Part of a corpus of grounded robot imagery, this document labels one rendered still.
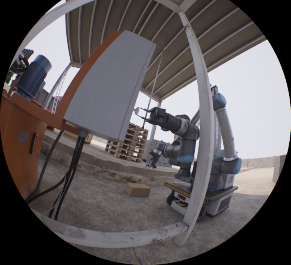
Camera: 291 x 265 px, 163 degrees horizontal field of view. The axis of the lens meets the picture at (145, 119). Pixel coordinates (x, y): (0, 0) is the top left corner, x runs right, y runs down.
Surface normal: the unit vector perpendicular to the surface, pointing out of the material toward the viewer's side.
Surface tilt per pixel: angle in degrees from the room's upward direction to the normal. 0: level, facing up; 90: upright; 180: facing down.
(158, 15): 172
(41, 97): 90
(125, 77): 90
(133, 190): 90
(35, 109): 90
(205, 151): 100
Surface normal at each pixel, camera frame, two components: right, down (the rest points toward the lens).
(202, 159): -0.90, -0.19
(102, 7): -0.11, 0.95
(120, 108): 0.43, -0.21
